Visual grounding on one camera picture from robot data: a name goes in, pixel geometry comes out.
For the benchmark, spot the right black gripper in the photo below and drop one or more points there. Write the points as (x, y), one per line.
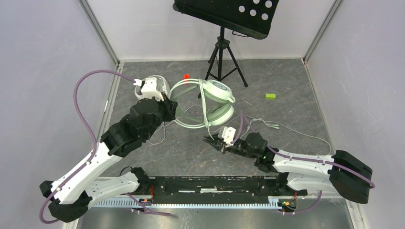
(220, 147)

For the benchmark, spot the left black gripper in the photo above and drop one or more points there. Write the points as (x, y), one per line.
(170, 107)

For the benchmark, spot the white grey headphones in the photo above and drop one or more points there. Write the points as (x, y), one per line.
(139, 84)

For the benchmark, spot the green headphones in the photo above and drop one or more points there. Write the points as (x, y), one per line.
(217, 103)

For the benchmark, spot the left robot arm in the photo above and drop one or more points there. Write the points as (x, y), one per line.
(71, 196)

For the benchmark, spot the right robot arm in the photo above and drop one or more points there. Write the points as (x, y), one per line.
(340, 173)

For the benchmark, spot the green small block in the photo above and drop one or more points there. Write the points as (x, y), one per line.
(270, 96)

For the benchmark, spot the black music stand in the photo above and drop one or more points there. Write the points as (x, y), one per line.
(245, 18)

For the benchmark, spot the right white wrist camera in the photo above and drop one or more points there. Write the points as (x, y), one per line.
(227, 135)

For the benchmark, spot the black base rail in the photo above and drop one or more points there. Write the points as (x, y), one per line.
(215, 189)

